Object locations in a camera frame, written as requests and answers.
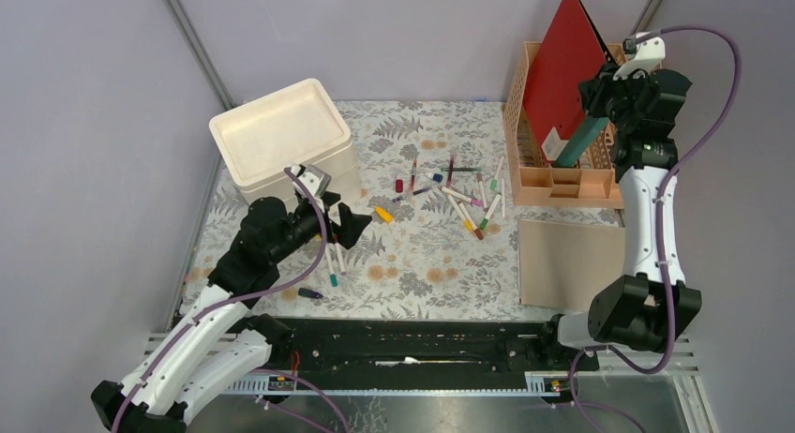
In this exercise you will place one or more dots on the teal file folder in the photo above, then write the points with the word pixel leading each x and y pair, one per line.
pixel 587 132

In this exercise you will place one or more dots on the pink clear pen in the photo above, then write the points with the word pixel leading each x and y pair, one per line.
pixel 449 175

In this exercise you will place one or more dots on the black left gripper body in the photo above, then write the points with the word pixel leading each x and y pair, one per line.
pixel 305 225

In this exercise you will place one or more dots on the dark red capped white marker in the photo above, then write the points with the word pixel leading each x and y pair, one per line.
pixel 475 229

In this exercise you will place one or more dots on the green clear pen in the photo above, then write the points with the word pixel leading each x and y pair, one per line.
pixel 460 169

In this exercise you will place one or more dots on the dark blue ink bottle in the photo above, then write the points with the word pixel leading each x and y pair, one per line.
pixel 309 294

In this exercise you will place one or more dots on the beige file folder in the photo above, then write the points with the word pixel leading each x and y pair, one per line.
pixel 563 266

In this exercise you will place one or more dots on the floral desk mat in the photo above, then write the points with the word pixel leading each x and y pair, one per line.
pixel 425 264

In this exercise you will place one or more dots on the cream drawer unit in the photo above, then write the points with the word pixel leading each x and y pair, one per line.
pixel 299 124

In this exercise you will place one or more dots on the red file folder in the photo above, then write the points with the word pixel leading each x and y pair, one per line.
pixel 571 52

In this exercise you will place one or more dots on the purple clear pen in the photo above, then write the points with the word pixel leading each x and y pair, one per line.
pixel 416 192

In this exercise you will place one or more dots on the yellow ink bottle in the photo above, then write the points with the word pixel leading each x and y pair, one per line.
pixel 383 214

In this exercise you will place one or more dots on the yellow capped white marker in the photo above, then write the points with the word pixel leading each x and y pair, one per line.
pixel 467 223

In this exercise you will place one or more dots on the purple capped white marker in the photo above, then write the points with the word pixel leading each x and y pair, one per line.
pixel 340 258

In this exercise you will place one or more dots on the light green capped marker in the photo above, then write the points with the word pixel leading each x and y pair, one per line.
pixel 496 176

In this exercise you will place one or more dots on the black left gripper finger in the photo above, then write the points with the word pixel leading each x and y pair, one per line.
pixel 325 201
pixel 350 227

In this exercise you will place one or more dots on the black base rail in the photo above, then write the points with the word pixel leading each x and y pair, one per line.
pixel 332 345

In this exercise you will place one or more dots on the orange clear pen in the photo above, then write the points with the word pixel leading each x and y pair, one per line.
pixel 410 189

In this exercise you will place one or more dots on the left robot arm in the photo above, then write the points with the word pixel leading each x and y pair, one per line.
pixel 170 388

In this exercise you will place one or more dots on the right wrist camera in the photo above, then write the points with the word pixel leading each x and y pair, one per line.
pixel 642 53

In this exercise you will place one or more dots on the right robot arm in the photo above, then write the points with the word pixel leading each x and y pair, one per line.
pixel 649 305

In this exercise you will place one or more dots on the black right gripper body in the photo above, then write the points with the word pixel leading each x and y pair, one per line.
pixel 614 98

